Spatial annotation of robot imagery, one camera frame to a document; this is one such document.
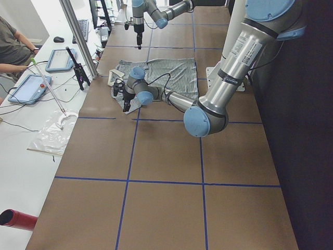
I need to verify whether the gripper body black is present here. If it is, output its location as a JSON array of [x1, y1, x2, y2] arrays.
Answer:
[[123, 91, 134, 112], [135, 24, 144, 49]]

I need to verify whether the striped polo shirt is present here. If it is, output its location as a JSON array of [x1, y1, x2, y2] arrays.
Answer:
[[108, 58, 199, 99]]

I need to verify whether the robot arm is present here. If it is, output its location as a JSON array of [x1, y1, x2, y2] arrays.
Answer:
[[113, 1, 308, 138], [125, 0, 196, 49]]

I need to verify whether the black monitor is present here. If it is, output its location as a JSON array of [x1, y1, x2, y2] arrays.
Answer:
[[89, 0, 98, 29]]

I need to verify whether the black stand with clamp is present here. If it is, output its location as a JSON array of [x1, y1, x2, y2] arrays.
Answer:
[[66, 47, 91, 91]]

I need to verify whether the black keyboard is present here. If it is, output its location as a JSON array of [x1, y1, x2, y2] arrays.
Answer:
[[77, 19, 89, 42]]

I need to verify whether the far teach pendant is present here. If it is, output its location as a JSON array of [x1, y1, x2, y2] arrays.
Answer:
[[45, 49, 74, 73]]

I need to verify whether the teach pendant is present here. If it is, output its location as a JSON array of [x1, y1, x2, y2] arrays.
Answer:
[[8, 74, 48, 105], [45, 49, 74, 73]]

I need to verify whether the black computer mouse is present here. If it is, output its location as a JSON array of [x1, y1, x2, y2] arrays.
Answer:
[[53, 36, 65, 43]]

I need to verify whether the clear plastic bag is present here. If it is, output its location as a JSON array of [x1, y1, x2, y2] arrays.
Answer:
[[27, 110, 78, 156]]

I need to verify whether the near teach pendant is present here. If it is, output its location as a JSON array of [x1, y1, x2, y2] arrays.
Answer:
[[8, 74, 48, 105]]

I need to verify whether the long metal rod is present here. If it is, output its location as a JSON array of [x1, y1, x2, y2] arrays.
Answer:
[[31, 58, 67, 116]]

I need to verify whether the seated person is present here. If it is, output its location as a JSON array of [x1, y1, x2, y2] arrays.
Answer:
[[1, 17, 40, 81]]

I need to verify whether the red cylinder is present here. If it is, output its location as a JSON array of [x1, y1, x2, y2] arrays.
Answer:
[[1, 209, 38, 231]]

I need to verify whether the aluminium frame post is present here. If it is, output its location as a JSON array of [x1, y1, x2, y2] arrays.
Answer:
[[59, 0, 98, 79]]

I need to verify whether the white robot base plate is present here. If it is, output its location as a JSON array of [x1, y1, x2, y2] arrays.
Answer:
[[206, 66, 246, 92]]

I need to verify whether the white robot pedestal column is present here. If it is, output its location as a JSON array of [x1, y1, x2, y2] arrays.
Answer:
[[220, 0, 246, 66]]

